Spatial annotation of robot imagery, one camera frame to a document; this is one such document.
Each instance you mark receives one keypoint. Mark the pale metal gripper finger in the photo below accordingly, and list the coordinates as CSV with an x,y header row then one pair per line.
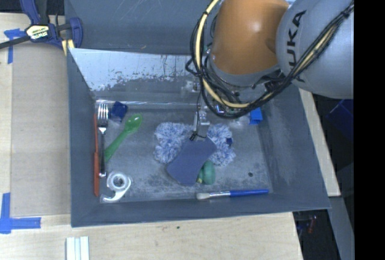
x,y
204,129
201,116

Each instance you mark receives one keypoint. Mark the blue-grey pad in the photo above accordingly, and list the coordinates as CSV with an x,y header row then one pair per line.
x,y
191,162

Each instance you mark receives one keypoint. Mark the bright blue small block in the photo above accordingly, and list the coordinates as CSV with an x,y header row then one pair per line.
x,y
255,115

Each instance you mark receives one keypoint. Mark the blue and white fluffy cloth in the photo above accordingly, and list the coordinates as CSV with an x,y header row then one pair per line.
x,y
167,141

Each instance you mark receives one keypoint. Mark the green toy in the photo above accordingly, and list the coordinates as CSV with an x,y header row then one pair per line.
x,y
209,174

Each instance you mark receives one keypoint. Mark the green plastic spoon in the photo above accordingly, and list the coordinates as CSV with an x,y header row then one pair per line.
x,y
127,129

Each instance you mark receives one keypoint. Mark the dark blue small block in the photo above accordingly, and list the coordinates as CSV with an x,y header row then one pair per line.
x,y
119,110

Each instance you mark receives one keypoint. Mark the silver metal fork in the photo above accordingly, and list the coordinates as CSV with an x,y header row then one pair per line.
x,y
102,120

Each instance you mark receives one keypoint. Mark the clear tape dispenser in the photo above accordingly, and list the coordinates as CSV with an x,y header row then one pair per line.
x,y
118,182

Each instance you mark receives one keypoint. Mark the grey metal bin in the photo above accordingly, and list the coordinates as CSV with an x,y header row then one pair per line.
x,y
150,24

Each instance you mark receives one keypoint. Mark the orange-red flat stick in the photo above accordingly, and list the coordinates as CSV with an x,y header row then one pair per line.
x,y
96,162

